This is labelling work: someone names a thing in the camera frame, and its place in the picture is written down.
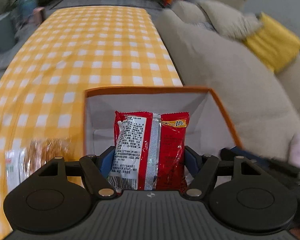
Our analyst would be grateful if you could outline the blue water jug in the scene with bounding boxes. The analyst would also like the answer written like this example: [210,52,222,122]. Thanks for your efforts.
[20,0,38,13]

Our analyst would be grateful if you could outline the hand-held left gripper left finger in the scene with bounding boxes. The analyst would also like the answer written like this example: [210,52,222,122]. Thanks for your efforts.
[36,146,116,200]

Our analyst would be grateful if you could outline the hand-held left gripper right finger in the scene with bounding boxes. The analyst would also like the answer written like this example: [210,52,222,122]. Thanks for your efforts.
[184,145,264,200]

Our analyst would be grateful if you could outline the white box with orange rim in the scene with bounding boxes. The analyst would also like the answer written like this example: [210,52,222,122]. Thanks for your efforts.
[84,86,243,157]

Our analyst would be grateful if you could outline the yellow checkered tablecloth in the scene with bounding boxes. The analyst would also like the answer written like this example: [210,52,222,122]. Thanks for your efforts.
[0,6,184,238]

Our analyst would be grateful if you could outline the red snack packet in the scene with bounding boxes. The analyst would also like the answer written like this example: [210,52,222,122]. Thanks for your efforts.
[107,110,190,191]

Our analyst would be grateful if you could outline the beige sofa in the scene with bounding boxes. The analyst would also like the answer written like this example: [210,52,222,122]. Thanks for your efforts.
[156,0,300,173]

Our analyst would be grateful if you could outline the clear tray round snacks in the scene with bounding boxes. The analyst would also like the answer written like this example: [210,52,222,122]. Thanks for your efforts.
[4,136,74,195]

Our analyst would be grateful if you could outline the grey trash bin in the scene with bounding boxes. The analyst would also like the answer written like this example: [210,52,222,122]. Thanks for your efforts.
[0,12,15,52]

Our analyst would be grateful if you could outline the yellow ribbed cushion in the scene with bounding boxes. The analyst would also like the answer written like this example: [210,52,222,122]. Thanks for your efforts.
[242,12,300,73]

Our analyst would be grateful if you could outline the beige cushion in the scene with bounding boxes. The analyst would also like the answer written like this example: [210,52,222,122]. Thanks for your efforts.
[197,0,263,39]

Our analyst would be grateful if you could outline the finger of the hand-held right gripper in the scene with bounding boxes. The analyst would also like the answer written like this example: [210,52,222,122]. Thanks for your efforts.
[219,147,300,179]

